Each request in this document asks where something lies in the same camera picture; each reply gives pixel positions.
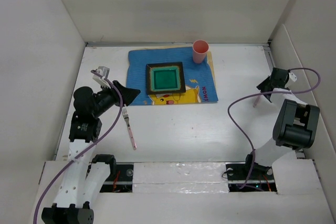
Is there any blue yellow cartoon placemat cloth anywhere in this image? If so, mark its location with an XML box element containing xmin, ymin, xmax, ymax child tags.
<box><xmin>126</xmin><ymin>47</ymin><xmax>218</xmax><ymax>105</ymax></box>

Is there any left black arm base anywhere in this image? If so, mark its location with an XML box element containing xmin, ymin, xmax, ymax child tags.
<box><xmin>87</xmin><ymin>154</ymin><xmax>134</xmax><ymax>193</ymax></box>

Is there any pink plastic cup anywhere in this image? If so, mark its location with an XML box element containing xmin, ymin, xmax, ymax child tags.
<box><xmin>192</xmin><ymin>40</ymin><xmax>209</xmax><ymax>63</ymax></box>

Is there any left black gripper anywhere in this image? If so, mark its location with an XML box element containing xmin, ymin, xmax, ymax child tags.
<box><xmin>91</xmin><ymin>79</ymin><xmax>139</xmax><ymax>118</ymax></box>

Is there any pink handled knife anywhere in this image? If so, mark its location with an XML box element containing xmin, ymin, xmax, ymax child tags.
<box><xmin>253</xmin><ymin>96</ymin><xmax>260</xmax><ymax>108</ymax></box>

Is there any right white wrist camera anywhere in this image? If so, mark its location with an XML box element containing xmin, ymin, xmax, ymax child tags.
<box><xmin>288</xmin><ymin>71</ymin><xmax>298</xmax><ymax>82</ymax></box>

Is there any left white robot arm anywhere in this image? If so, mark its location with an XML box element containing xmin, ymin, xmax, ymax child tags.
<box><xmin>41</xmin><ymin>81</ymin><xmax>140</xmax><ymax>223</ymax></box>

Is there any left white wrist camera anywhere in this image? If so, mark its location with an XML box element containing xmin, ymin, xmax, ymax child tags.
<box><xmin>91</xmin><ymin>66</ymin><xmax>110</xmax><ymax>88</ymax></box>

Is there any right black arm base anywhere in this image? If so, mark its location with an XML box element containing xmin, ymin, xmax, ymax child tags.
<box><xmin>222</xmin><ymin>154</ymin><xmax>277</xmax><ymax>193</ymax></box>

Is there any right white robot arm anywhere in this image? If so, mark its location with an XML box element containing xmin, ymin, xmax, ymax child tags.
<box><xmin>243</xmin><ymin>68</ymin><xmax>320</xmax><ymax>179</ymax></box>

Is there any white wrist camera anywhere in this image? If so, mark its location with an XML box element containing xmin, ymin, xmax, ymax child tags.
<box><xmin>91</xmin><ymin>66</ymin><xmax>110</xmax><ymax>88</ymax></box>
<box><xmin>288</xmin><ymin>71</ymin><xmax>298</xmax><ymax>82</ymax></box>

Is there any pink handled fork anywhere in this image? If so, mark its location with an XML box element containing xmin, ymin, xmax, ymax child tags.
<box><xmin>122</xmin><ymin>107</ymin><xmax>137</xmax><ymax>150</ymax></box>

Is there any green square ceramic plate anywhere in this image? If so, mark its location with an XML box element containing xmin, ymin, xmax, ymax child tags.
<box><xmin>145</xmin><ymin>62</ymin><xmax>186</xmax><ymax>95</ymax></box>

